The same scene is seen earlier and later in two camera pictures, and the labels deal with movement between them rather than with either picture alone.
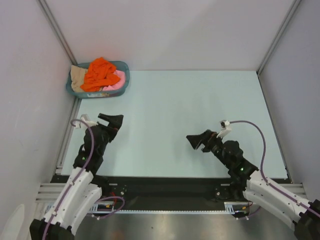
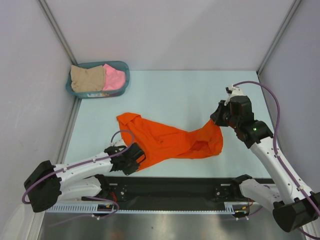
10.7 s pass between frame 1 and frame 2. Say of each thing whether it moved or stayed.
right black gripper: moved
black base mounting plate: stayed
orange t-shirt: moved
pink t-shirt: stayed
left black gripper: moved
